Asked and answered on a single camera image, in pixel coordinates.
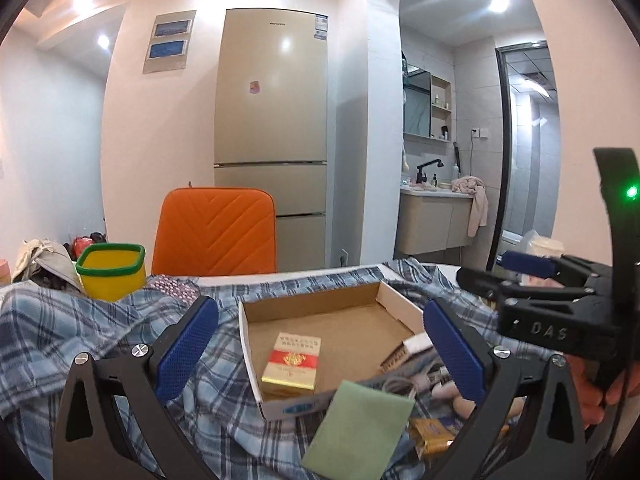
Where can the white wall socket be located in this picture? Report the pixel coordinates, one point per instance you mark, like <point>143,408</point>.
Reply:
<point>479,133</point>

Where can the blue plaid cloth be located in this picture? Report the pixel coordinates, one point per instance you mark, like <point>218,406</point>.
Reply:
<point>75,340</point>

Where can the person's right hand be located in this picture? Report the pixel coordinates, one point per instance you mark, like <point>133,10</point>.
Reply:
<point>590,392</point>

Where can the pink towel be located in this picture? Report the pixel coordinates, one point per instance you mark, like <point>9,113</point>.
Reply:
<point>472,192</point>

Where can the ceiling spotlight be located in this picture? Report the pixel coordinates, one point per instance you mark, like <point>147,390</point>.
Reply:
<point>497,4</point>
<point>102,41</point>

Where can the beige lidded container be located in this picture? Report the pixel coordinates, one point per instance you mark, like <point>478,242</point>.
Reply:
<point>542,245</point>

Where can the black faucet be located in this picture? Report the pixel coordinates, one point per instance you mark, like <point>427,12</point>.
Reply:
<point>425,167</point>

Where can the beige vanity cabinet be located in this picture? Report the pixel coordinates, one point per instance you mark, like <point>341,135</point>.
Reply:
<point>430,222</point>

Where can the wall niche shelf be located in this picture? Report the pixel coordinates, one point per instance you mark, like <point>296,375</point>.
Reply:
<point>441,110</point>

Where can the patterned pink packet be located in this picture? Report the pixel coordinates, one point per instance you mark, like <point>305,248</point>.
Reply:
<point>175,287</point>

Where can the grey wall panel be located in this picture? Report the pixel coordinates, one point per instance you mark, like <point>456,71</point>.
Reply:
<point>169,42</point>

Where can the pink plush toy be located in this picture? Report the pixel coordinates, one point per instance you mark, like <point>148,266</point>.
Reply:
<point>462,402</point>

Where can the beige refrigerator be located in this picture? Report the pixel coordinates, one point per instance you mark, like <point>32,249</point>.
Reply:
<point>272,120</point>

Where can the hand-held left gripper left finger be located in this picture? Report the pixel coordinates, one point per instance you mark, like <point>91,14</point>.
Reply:
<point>187,350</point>

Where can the cardboard box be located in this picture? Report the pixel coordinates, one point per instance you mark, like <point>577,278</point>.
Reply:
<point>345,330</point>

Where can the pink refrigerator sticker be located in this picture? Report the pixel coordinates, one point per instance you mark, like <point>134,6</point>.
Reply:
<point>255,86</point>

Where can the small brown white box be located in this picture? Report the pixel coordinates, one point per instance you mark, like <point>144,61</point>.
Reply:
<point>407,350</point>

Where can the orange chair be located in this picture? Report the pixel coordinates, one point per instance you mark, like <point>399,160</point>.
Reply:
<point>215,230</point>

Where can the yellow bin with green rim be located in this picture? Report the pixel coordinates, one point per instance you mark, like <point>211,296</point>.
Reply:
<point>111,275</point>

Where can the green cloth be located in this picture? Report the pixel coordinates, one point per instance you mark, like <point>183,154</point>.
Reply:
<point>355,422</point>

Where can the beige bag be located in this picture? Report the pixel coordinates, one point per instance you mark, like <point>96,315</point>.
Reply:
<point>45,262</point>

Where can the pink bottle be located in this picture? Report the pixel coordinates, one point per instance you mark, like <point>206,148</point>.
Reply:
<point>4,271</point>

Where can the black door frame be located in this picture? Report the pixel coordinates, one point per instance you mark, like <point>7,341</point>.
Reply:
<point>505,160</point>

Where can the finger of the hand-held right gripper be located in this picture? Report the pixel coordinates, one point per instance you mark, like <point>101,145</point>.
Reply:
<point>525,262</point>
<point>480,282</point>

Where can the mirror cabinet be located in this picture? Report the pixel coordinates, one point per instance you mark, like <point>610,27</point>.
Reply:
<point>417,105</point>

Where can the gold foil packet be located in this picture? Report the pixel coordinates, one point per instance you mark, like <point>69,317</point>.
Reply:
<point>432,432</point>

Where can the red gold cigarette box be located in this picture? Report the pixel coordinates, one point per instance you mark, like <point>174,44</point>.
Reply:
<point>294,362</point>

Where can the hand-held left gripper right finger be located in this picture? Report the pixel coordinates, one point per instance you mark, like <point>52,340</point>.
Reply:
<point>452,355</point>

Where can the red bag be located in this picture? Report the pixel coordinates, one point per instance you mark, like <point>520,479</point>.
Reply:
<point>80,246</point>

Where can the black hanging tool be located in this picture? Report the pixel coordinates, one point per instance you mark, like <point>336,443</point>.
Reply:
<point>457,160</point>

